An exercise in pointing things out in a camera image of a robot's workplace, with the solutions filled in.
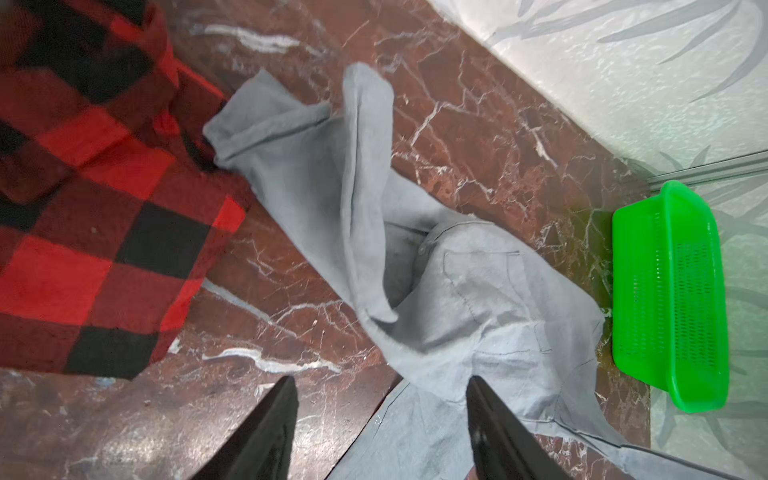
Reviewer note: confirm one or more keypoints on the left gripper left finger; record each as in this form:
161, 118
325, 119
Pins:
260, 448

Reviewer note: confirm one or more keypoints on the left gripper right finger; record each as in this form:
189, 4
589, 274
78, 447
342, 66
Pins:
502, 447

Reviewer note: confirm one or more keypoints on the grey long sleeve shirt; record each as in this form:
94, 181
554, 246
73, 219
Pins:
445, 296

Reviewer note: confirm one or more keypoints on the green plastic basket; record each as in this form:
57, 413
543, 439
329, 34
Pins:
670, 327

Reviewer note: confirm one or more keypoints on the red black plaid shirt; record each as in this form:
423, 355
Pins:
112, 210

